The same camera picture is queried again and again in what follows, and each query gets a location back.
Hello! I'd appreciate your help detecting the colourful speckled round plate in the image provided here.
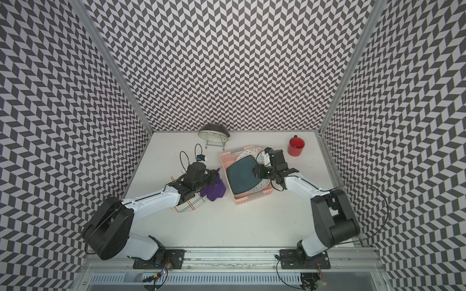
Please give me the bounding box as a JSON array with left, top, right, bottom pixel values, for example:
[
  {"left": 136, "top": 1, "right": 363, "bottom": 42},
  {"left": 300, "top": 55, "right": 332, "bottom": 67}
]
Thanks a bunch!
[{"left": 235, "top": 147, "right": 269, "bottom": 193}]

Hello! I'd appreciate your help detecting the dark teal square plate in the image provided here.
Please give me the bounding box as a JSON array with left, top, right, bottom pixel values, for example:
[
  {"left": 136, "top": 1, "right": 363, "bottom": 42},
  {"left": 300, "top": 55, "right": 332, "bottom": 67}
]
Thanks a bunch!
[{"left": 226, "top": 155, "right": 261, "bottom": 195}]

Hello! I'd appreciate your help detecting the purple cloth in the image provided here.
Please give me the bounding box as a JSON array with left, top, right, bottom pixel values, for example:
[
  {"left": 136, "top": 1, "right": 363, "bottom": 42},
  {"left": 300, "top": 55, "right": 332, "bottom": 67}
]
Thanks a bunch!
[{"left": 200, "top": 168, "right": 226, "bottom": 201}]

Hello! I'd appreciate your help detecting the white plaid round plate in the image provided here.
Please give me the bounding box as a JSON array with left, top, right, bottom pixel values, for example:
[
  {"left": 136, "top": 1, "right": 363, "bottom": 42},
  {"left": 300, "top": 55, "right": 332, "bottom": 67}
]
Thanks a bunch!
[{"left": 171, "top": 193, "right": 208, "bottom": 213}]

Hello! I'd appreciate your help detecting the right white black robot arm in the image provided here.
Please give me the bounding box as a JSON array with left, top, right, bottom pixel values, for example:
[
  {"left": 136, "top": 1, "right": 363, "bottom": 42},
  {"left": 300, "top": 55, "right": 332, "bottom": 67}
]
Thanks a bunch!
[{"left": 252, "top": 147, "right": 360, "bottom": 259}]

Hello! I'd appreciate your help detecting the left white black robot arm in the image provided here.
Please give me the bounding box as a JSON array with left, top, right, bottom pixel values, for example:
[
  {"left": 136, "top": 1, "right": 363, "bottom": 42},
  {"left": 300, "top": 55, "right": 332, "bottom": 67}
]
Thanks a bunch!
[{"left": 81, "top": 162, "right": 218, "bottom": 261}]

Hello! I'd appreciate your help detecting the red mug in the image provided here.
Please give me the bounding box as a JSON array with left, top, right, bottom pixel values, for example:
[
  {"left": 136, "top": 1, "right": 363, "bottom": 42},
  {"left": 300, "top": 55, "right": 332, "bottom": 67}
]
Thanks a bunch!
[{"left": 288, "top": 135, "right": 305, "bottom": 156}]

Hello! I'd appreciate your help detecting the pink plastic basket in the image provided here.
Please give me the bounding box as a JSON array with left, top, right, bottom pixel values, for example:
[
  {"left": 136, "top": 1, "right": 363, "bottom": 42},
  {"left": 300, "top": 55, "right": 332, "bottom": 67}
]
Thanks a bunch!
[{"left": 220, "top": 146, "right": 274, "bottom": 205}]

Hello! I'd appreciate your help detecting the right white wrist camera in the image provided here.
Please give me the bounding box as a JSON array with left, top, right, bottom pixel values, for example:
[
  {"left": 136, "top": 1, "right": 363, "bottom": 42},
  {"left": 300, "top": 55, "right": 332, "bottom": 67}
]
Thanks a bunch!
[{"left": 263, "top": 147, "right": 273, "bottom": 167}]

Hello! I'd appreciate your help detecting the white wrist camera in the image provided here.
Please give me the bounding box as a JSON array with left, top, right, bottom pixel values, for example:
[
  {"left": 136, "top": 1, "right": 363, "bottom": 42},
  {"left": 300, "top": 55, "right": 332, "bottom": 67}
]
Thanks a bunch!
[
  {"left": 263, "top": 147, "right": 273, "bottom": 167},
  {"left": 196, "top": 154, "right": 206, "bottom": 163}
]

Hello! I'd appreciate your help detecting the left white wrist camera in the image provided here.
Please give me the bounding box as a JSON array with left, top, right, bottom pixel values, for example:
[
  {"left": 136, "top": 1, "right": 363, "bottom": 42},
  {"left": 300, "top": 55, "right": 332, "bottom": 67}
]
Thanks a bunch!
[{"left": 196, "top": 154, "right": 206, "bottom": 163}]

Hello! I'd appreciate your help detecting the round mirror on wire stand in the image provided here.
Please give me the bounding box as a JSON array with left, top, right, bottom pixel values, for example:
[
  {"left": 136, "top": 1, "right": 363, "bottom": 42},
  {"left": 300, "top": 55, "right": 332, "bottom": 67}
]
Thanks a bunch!
[{"left": 198, "top": 124, "right": 231, "bottom": 150}]

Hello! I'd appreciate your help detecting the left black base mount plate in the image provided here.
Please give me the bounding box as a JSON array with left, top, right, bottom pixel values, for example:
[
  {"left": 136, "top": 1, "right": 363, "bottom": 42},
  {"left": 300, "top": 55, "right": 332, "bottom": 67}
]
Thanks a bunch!
[{"left": 133, "top": 249, "right": 186, "bottom": 270}]

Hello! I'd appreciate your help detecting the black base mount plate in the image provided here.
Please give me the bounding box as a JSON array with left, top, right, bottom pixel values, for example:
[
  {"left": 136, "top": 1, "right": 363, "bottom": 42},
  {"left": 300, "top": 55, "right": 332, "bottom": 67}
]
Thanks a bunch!
[
  {"left": 279, "top": 249, "right": 331, "bottom": 270},
  {"left": 133, "top": 249, "right": 186, "bottom": 270}
]

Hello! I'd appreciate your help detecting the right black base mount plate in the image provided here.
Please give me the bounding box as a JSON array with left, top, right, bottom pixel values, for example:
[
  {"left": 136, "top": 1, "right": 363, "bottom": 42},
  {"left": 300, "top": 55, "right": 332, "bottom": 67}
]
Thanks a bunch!
[{"left": 279, "top": 249, "right": 331, "bottom": 270}]

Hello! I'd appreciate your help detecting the aluminium front rail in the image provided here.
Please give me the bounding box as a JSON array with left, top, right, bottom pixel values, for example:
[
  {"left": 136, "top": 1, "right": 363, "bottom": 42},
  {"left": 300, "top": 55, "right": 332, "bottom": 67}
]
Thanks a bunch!
[{"left": 81, "top": 247, "right": 383, "bottom": 274}]

